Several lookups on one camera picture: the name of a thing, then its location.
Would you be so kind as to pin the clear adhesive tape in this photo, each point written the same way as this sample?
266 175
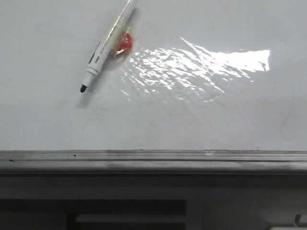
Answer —
117 28

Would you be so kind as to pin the white black-tip whiteboard marker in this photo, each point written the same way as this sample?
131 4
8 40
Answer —
101 53

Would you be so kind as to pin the red round magnet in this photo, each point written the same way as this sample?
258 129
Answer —
123 45

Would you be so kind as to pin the aluminium whiteboard frame rail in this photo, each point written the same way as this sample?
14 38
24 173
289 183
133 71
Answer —
152 162

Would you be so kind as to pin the white whiteboard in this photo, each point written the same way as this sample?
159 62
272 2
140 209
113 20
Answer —
202 75

